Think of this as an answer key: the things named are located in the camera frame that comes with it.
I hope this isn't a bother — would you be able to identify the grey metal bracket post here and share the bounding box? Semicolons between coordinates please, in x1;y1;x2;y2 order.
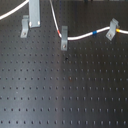
29;0;40;28

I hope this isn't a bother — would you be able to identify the grey cable clip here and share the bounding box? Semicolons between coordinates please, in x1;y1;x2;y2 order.
20;15;29;38
61;26;68;51
106;19;119;40

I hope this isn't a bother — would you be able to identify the grey middle cable clip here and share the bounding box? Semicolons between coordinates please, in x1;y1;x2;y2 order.
61;26;68;51

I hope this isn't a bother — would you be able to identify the white cable with coloured marks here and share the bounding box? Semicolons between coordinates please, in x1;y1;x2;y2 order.
49;0;128;41

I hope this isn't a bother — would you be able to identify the white cable top left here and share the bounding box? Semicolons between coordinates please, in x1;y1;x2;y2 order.
0;0;30;21

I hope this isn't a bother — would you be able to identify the grey left cable clip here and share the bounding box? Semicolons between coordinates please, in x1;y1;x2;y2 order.
20;15;29;38

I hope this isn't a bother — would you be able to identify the grey right cable clip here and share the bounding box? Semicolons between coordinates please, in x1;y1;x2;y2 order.
106;19;119;40

